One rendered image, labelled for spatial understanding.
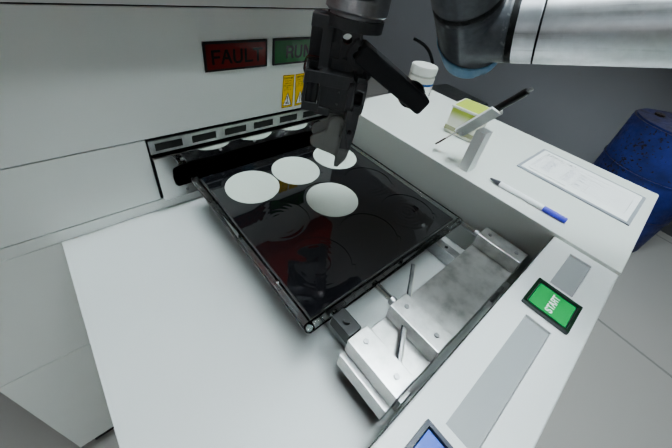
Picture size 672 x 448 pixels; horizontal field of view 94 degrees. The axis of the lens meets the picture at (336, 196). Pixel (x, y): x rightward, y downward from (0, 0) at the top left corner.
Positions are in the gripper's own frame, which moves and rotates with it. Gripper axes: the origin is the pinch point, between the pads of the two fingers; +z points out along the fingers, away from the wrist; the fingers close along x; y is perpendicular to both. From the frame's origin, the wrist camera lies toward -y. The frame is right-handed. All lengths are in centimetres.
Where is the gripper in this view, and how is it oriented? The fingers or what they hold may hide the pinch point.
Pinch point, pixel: (341, 159)
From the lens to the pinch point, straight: 50.1
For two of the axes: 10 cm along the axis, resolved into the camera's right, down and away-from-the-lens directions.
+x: -0.2, 6.2, -7.9
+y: -9.8, -1.5, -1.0
